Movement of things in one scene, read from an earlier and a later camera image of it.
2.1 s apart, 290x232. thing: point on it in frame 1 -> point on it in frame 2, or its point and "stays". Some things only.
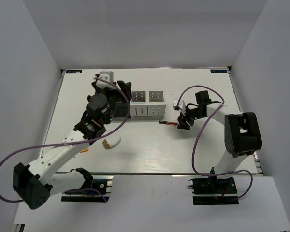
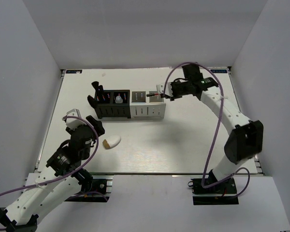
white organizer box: (148, 104) stays
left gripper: (126, 88) -> (98, 123)
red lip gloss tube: (168, 123) -> (156, 94)
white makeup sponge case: (111, 141) stays
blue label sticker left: (74, 71) stays
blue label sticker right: (218, 71) stays
